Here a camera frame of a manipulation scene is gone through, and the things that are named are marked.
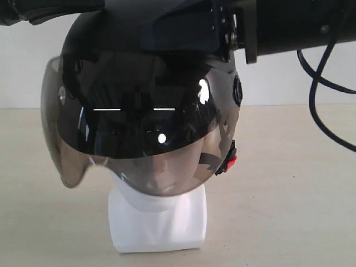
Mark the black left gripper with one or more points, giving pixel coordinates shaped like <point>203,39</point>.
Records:
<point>38,12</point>

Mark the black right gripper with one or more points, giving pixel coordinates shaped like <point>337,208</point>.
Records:
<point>211,27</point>

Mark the black helmet with tinted visor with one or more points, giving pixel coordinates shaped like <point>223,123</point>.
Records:
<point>164,123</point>

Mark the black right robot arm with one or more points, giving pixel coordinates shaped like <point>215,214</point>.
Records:
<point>257,27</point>

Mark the white mannequin head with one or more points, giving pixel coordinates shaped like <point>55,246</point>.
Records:
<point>142,223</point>

